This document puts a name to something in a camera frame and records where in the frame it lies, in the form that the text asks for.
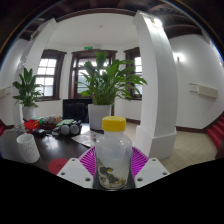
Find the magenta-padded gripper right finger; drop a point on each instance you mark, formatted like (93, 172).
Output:
(151, 170)

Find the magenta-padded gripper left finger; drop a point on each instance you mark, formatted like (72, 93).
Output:
(75, 170)

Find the clear bottle with yellow cap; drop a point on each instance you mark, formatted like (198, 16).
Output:
(113, 150)

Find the flat round red coaster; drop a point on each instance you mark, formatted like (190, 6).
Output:
(57, 166)

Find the printed paper sheet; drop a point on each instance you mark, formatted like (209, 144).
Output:
(85, 138)

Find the white speckled cup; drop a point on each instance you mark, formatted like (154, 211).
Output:
(28, 148)

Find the black handheld device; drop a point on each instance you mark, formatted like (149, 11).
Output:
(39, 132)

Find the large plant in white pot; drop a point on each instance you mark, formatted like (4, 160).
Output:
(100, 116)

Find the black chair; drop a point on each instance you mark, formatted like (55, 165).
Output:
(75, 110)

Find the red box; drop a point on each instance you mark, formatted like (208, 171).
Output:
(31, 124)

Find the small plant in white pot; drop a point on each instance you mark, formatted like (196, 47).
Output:
(28, 111)

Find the red carpeted staircase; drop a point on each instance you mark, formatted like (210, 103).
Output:
(216, 131)

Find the dark framed window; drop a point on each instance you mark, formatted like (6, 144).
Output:
(136, 66)
(50, 71)

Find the dark framed glass door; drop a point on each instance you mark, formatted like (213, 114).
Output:
(76, 66)

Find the green exit sign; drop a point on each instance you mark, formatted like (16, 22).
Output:
(88, 48)

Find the wall lamp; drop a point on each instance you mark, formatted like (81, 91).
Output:
(178, 57)

